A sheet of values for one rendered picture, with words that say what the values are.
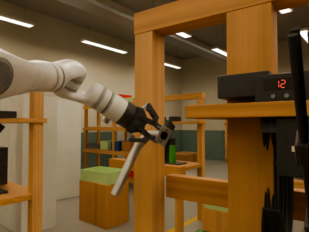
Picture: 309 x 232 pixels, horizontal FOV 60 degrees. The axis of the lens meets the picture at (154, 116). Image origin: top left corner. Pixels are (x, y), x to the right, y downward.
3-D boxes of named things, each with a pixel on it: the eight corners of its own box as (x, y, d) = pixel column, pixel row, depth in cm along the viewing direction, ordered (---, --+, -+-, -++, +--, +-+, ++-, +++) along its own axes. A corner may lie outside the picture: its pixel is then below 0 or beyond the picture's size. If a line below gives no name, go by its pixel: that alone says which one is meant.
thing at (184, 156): (185, 168, 916) (185, 155, 917) (166, 166, 965) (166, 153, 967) (202, 164, 1011) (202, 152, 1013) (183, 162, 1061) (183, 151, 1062)
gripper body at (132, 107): (116, 123, 74) (143, 138, 78) (130, 96, 76) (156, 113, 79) (108, 122, 81) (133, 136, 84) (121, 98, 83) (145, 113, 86)
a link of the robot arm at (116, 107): (120, 99, 86) (103, 89, 84) (132, 97, 76) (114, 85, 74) (106, 124, 84) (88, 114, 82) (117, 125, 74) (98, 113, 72)
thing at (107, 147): (148, 193, 577) (148, 89, 585) (80, 178, 738) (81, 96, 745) (163, 189, 619) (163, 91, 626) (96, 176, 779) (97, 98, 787)
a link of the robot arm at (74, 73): (94, 71, 74) (71, 66, 61) (77, 97, 76) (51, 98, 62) (75, 56, 75) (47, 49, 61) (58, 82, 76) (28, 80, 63)
